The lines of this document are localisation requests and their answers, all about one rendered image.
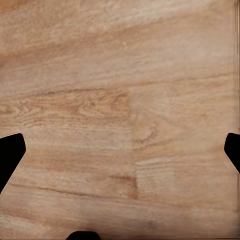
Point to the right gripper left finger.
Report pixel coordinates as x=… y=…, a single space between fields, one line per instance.
x=12 y=149

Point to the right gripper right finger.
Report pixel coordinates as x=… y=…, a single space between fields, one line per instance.
x=232 y=149

